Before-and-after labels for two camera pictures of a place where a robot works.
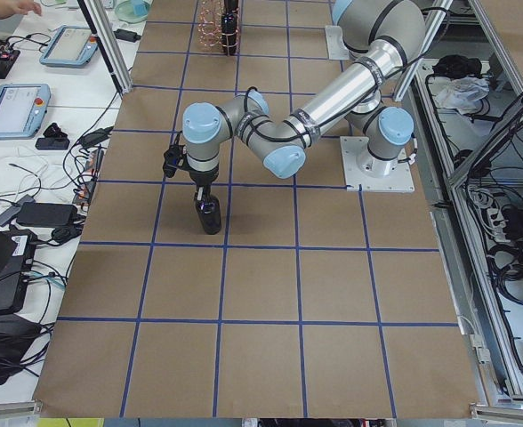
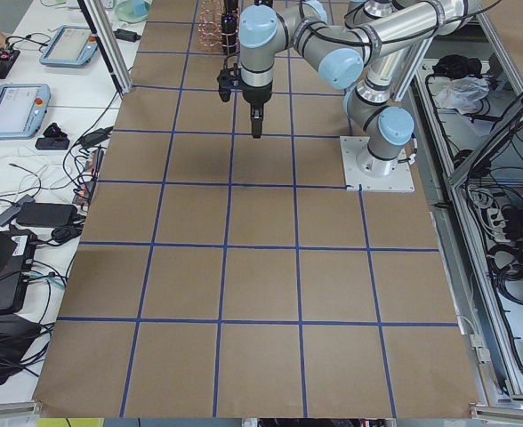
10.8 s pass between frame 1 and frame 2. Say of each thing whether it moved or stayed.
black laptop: stayed
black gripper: moved
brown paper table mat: stayed
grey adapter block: stayed
